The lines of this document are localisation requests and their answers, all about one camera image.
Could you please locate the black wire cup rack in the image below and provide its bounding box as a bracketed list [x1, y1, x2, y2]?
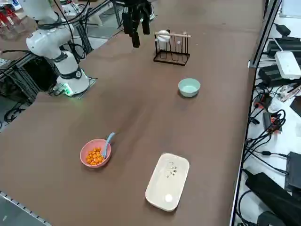
[153, 32, 191, 66]

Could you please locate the black metal frame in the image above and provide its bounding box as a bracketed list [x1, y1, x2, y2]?
[0, 53, 61, 104]

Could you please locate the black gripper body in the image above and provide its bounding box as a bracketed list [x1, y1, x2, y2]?
[122, 0, 149, 11]

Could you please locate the pink bowl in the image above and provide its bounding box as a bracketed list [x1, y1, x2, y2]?
[79, 138, 112, 168]

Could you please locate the black power adapter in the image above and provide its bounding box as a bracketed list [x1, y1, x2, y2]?
[258, 65, 284, 86]

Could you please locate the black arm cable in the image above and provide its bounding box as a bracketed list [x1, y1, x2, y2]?
[36, 0, 76, 47]

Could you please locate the orange popcorn heap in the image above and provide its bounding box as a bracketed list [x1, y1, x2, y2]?
[85, 147, 105, 165]

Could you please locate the red and black connector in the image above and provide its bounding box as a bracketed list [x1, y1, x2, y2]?
[253, 94, 273, 109]

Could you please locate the clear rack with red parts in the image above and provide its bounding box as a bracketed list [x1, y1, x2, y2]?
[0, 4, 31, 40]

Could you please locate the green bowl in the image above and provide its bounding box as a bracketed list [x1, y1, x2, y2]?
[178, 78, 201, 98]

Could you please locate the white cup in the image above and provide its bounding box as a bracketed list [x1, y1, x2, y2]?
[157, 29, 171, 50]

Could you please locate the cream rectangular tray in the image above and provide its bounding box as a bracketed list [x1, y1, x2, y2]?
[145, 153, 190, 212]

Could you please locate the blue plastic spoon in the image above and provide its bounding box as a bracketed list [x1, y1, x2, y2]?
[101, 132, 116, 159]

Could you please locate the black flat box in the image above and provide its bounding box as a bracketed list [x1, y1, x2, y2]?
[284, 152, 301, 192]

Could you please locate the aluminium table edge rail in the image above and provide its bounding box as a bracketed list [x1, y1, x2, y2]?
[0, 189, 51, 226]

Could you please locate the large black case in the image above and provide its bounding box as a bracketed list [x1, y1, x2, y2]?
[244, 171, 301, 226]

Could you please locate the aluminium camera post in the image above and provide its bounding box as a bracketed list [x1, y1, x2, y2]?
[248, 0, 283, 69]

